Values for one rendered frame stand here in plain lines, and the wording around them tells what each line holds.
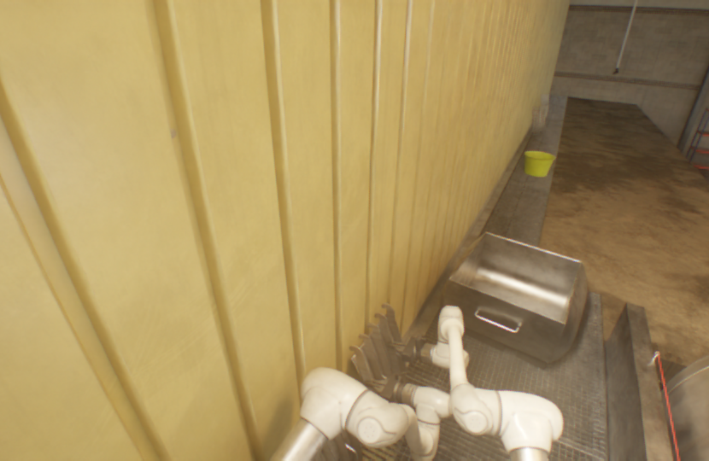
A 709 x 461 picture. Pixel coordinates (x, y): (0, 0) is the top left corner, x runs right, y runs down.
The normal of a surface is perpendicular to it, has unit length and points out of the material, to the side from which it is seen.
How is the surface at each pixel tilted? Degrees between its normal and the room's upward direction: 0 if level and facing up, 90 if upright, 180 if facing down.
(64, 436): 90
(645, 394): 0
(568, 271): 88
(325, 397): 22
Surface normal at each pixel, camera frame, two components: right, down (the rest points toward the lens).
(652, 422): 0.03, -0.87
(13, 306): 0.87, 0.25
